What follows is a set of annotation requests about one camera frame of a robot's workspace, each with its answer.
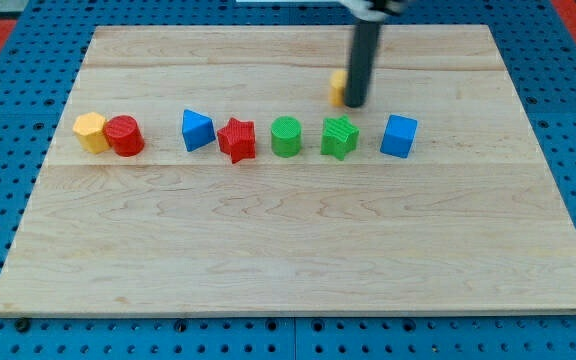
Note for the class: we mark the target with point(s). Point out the green cylinder block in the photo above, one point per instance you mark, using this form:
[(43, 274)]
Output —
[(286, 134)]

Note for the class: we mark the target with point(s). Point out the blue cube block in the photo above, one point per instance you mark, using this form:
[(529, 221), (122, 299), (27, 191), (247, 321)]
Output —
[(399, 136)]

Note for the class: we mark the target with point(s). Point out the yellow hexagon block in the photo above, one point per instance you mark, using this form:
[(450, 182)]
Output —
[(89, 130)]

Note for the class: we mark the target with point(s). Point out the red star block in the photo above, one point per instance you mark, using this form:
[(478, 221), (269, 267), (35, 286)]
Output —
[(237, 139)]

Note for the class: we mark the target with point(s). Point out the yellow heart block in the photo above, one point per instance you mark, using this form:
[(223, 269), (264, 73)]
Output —
[(337, 85)]

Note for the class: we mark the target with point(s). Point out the green star block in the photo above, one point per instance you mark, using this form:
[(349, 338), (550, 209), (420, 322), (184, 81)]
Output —
[(339, 137)]

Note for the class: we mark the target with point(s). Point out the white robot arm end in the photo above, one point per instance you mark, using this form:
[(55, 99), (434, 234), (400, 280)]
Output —
[(375, 10)]

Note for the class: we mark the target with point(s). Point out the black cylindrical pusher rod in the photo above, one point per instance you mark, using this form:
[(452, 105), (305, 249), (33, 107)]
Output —
[(363, 52)]

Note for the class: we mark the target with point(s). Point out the red cylinder block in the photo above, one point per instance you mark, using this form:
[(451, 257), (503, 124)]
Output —
[(124, 135)]

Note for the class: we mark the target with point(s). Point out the blue triangle block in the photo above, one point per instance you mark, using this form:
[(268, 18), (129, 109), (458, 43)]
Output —
[(197, 130)]

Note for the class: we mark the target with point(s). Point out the wooden board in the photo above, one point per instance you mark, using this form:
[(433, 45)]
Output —
[(470, 223)]

